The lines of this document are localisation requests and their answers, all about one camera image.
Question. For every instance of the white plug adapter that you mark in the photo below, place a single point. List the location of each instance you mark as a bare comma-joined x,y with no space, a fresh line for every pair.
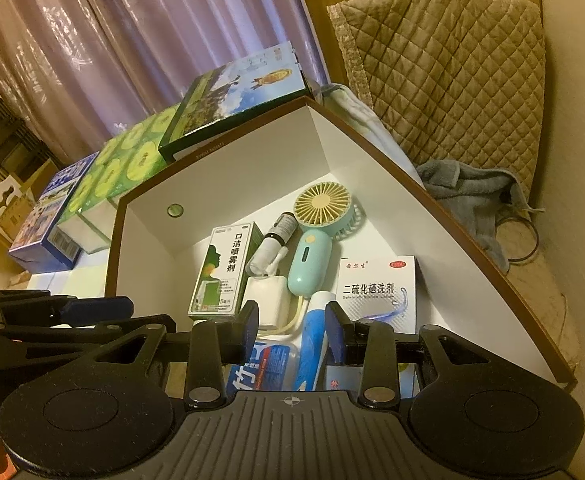
267,300

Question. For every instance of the brown cardboard box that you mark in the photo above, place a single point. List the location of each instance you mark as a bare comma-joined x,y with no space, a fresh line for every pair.
352,160

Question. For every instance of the bundle of green tissue packs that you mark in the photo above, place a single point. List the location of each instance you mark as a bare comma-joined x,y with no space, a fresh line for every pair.
122,160

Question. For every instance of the blue printed carton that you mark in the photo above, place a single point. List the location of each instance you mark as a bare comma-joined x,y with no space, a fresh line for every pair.
47,220

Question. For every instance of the dark spray bottle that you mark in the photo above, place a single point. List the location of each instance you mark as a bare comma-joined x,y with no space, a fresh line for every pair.
275,240

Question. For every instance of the green spray box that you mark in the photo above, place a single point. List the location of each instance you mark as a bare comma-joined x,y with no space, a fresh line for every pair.
222,265

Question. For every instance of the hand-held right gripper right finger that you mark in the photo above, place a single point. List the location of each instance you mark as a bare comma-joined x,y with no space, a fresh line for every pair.
335,332

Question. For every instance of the pale printed pillow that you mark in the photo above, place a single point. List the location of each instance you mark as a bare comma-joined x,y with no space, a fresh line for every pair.
367,120

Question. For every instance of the teal handheld mini fan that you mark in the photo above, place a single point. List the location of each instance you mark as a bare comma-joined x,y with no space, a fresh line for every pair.
310,260

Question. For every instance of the purple curtain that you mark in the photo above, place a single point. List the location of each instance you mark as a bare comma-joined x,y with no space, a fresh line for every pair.
122,35

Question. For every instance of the open cardboard carton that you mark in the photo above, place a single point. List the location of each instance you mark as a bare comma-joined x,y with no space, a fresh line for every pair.
15,215

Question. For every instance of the grey towel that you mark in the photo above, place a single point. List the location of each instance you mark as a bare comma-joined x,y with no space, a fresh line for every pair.
472,200

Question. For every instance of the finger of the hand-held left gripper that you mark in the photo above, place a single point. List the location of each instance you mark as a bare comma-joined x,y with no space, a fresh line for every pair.
122,327
97,308

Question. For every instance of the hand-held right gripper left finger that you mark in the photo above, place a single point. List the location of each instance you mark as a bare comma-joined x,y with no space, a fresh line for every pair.
250,330

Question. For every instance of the blue white medicine box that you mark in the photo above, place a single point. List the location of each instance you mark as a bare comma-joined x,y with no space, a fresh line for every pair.
377,285

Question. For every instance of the black plastic crates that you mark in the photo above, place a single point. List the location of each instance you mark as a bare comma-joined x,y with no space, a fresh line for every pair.
2,135

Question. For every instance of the landscape print box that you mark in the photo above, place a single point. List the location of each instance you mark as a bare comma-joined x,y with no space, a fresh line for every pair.
232,95

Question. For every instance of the clear box with blue label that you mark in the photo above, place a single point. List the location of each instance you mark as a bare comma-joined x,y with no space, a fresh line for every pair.
272,365

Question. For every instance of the white squeeze tube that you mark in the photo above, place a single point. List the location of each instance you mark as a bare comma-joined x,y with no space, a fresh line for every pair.
315,340

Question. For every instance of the beige fleece blanket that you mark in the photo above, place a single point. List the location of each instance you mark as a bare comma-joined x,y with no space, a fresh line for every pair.
537,300

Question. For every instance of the beige quilted cover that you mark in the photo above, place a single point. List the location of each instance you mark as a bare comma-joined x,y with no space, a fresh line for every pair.
447,85

